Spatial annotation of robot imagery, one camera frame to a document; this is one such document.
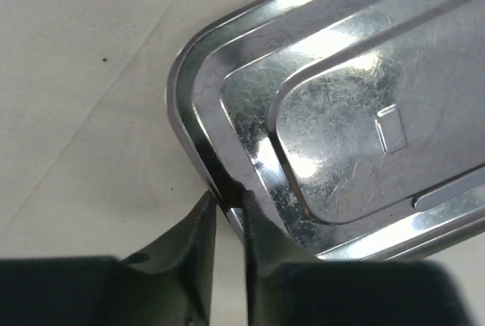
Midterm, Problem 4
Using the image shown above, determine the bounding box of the beige cloth wrap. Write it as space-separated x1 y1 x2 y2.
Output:
0 0 342 326

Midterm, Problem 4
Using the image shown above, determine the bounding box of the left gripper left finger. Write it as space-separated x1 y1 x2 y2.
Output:
1 193 217 325

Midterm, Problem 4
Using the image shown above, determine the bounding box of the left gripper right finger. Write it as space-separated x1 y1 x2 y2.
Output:
242 191 470 325

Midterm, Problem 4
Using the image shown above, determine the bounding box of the steel instrument tray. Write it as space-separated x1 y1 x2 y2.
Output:
166 0 484 259

